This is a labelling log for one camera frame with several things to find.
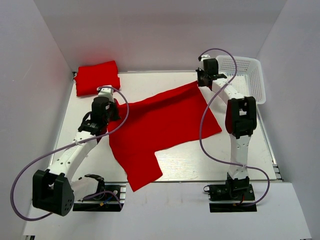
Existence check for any red t shirt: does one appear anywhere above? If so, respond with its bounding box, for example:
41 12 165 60
74 60 121 97
108 82 222 192

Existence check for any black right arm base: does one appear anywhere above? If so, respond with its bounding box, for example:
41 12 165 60
203 180 257 213

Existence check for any red folded t shirt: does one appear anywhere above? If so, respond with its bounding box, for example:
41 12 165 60
74 60 121 97

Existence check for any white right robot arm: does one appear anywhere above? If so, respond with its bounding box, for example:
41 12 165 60
195 55 257 192

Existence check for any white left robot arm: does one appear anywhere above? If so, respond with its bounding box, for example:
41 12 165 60
32 86 120 216

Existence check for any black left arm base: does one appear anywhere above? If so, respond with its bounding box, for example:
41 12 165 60
71 174 126 212

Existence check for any white plastic mesh basket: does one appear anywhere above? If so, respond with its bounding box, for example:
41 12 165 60
216 55 266 105

